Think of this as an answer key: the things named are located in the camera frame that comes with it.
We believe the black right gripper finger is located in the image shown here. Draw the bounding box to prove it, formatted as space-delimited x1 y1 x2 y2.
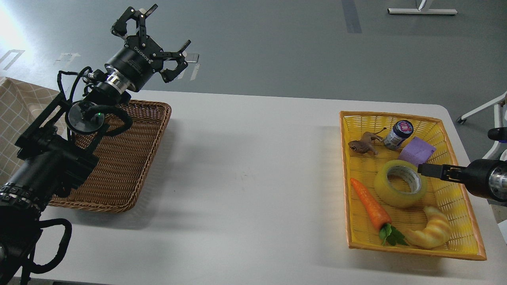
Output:
417 163 465 183

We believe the yellow tape roll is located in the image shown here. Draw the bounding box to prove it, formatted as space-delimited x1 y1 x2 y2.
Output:
374 160 428 209

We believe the brown toy frog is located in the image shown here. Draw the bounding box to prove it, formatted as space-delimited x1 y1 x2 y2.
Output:
347 127 387 156

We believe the toy croissant bread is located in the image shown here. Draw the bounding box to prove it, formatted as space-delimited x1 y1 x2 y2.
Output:
404 206 452 249

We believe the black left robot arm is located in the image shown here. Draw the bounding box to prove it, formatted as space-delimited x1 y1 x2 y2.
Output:
1 4 191 285

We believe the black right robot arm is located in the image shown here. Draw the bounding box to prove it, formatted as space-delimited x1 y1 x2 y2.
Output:
417 152 507 203

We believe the small dark jar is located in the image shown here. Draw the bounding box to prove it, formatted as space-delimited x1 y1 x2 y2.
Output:
383 120 414 151

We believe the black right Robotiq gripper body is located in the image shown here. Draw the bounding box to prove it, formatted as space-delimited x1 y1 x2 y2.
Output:
460 159 498 200

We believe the orange toy carrot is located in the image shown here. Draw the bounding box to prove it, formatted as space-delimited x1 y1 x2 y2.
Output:
350 177 408 246

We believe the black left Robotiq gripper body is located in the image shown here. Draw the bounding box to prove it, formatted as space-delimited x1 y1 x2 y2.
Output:
105 35 163 92

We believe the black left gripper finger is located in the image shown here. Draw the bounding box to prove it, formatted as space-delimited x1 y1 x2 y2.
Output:
111 4 158 45
151 40 191 84

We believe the yellow plastic basket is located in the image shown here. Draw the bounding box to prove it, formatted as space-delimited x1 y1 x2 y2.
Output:
340 111 487 261

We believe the white stand base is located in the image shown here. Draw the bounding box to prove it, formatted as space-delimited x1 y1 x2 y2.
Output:
387 0 458 16

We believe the purple foam block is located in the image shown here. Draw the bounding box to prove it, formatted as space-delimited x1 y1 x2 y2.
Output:
398 137 436 167

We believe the brown wicker basket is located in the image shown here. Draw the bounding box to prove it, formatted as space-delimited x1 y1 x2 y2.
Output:
49 100 172 213

